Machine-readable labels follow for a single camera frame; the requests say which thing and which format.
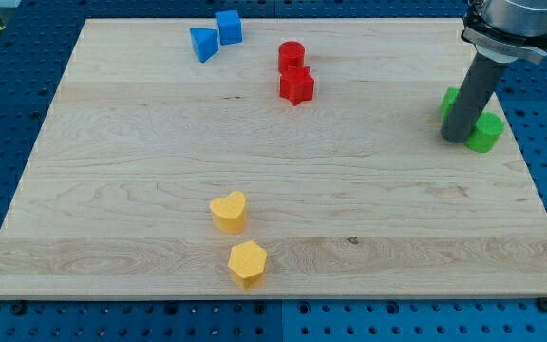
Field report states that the green cylinder block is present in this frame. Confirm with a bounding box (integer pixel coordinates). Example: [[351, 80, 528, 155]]
[[464, 112, 504, 153]]

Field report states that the green block behind rod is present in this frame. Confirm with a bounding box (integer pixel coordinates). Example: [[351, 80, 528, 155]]
[[440, 87, 459, 123]]

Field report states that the yellow hexagon block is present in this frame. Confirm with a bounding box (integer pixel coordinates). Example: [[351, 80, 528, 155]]
[[228, 240, 268, 290]]

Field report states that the red star block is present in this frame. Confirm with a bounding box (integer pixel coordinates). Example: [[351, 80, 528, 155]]
[[279, 66, 315, 106]]

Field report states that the blue cube block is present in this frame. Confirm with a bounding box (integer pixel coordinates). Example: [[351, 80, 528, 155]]
[[215, 9, 243, 45]]

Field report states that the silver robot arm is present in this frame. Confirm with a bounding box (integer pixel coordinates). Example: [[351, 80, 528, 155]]
[[462, 0, 547, 65]]

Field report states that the blue triangle block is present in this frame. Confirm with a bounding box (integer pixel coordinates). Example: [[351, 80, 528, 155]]
[[190, 28, 218, 63]]

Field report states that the red cylinder block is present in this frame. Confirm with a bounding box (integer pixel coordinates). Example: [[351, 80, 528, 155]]
[[278, 41, 306, 74]]

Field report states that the yellow heart block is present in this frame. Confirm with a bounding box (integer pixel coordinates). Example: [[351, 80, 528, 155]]
[[210, 191, 247, 235]]

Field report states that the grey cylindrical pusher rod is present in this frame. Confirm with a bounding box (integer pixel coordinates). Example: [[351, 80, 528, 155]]
[[440, 52, 508, 143]]

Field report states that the light wooden board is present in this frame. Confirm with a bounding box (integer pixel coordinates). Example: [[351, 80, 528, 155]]
[[0, 19, 547, 300]]

